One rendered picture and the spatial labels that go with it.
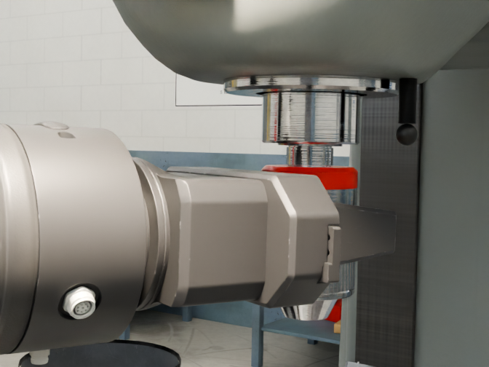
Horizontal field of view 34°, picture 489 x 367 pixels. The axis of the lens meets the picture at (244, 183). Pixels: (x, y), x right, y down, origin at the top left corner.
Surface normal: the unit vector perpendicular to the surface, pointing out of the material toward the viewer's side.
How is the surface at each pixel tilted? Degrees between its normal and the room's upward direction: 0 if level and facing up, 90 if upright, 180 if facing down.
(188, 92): 90
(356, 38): 136
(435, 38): 125
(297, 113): 90
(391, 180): 90
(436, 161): 90
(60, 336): 140
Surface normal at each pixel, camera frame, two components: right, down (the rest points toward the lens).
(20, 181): 0.48, -0.50
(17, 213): 0.54, -0.26
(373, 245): 0.56, 0.06
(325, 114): 0.18, 0.06
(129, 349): -0.25, -0.02
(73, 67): -0.56, 0.04
